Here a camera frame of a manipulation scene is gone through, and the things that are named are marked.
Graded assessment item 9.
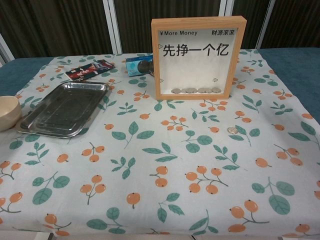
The dark red patterned packet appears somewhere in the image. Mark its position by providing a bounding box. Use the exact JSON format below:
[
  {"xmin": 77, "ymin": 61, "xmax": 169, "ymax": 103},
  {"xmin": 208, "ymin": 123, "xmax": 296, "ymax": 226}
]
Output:
[{"xmin": 65, "ymin": 59, "xmax": 115, "ymax": 81}]

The cream bowl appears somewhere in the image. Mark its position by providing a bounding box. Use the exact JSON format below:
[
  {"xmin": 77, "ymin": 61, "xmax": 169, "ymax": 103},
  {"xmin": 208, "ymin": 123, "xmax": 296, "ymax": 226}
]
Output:
[{"xmin": 0, "ymin": 95, "xmax": 22, "ymax": 133}]

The dark folding screen partition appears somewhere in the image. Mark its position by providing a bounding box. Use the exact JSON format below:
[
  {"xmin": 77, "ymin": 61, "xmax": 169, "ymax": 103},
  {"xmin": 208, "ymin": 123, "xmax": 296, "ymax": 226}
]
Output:
[{"xmin": 0, "ymin": 0, "xmax": 320, "ymax": 66}]

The stainless steel tray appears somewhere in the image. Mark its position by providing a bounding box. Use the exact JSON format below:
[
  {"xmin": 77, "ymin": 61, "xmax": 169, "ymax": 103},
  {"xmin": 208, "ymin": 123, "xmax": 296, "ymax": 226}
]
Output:
[{"xmin": 16, "ymin": 81, "xmax": 113, "ymax": 139}]

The wooden frame money box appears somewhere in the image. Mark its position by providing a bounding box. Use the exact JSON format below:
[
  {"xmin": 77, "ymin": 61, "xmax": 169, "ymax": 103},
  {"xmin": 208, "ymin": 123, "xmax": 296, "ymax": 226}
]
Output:
[{"xmin": 150, "ymin": 15, "xmax": 248, "ymax": 101}]

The blue cookie box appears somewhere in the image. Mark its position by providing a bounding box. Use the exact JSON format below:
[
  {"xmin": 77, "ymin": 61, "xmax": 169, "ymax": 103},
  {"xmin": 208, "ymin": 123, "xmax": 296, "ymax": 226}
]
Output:
[{"xmin": 125, "ymin": 56, "xmax": 154, "ymax": 77}]

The teal table cover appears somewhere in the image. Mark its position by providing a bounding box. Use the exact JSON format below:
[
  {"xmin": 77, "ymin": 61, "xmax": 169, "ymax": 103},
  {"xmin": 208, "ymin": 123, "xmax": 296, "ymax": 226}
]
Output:
[{"xmin": 0, "ymin": 47, "xmax": 320, "ymax": 118}]

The floral orange berry tablecloth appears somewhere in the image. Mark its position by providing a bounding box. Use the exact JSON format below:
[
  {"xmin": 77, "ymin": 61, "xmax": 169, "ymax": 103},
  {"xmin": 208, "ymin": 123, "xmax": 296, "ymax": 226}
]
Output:
[{"xmin": 0, "ymin": 48, "xmax": 320, "ymax": 240}]

